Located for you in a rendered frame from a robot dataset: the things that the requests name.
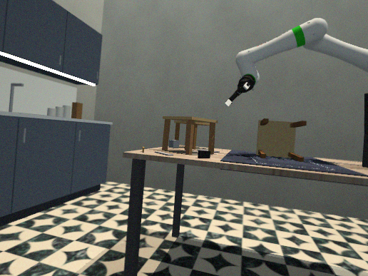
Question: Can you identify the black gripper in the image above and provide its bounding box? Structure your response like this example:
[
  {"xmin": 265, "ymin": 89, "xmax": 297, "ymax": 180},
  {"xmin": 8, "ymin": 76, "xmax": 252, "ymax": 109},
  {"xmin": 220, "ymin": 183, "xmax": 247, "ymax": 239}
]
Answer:
[{"xmin": 225, "ymin": 78, "xmax": 254, "ymax": 107}]

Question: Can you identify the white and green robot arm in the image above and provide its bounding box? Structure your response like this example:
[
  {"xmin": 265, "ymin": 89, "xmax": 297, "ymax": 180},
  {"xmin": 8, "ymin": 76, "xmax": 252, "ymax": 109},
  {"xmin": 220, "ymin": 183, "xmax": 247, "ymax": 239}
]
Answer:
[{"xmin": 235, "ymin": 18, "xmax": 368, "ymax": 91}]

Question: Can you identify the dark blue floor mat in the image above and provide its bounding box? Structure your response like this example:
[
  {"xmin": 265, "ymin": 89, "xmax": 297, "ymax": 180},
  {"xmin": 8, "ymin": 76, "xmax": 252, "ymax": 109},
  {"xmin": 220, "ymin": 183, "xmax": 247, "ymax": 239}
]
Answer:
[{"xmin": 220, "ymin": 150, "xmax": 368, "ymax": 177}]

